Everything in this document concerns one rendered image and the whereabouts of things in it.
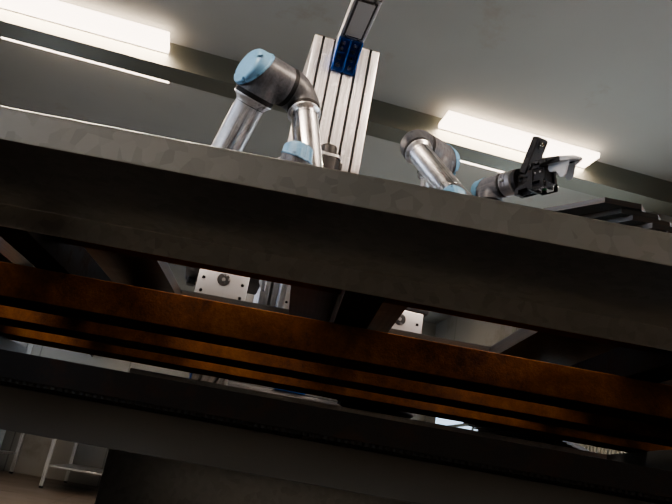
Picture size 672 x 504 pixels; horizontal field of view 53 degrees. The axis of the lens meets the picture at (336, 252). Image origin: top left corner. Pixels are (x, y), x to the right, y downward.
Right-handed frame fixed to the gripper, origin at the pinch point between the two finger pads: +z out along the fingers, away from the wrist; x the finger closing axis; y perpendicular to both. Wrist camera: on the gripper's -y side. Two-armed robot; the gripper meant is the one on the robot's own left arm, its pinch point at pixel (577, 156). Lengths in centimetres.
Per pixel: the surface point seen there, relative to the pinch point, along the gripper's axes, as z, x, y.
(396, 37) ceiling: -186, -98, -162
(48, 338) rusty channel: -45, 118, 62
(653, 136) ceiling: -120, -287, -136
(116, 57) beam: -335, 25, -160
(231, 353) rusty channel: -7, 98, 64
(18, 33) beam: -367, 83, -168
